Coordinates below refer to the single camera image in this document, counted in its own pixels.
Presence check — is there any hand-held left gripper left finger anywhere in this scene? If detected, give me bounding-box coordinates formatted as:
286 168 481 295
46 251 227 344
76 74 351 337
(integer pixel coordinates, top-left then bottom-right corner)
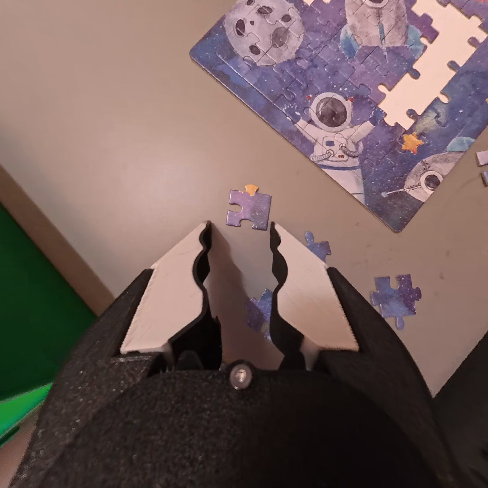
119 221 213 367

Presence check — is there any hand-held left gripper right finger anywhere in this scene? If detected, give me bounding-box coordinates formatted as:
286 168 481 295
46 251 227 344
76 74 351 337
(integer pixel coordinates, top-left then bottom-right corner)
269 222 360 370

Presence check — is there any blue jigsaw piece orange corner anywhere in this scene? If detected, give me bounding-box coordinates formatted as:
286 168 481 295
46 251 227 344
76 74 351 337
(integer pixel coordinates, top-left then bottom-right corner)
226 184 272 230

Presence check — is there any space jigsaw puzzle board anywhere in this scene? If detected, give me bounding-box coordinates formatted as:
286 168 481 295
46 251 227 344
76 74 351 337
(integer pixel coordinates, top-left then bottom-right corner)
189 0 488 233

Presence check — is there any beige desk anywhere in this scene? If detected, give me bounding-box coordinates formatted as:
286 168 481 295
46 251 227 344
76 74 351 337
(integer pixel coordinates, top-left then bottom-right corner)
0 0 488 420

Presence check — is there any green plastic bin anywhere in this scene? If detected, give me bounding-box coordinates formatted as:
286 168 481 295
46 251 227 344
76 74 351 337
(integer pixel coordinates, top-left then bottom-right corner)
0 202 98 401
0 383 53 447

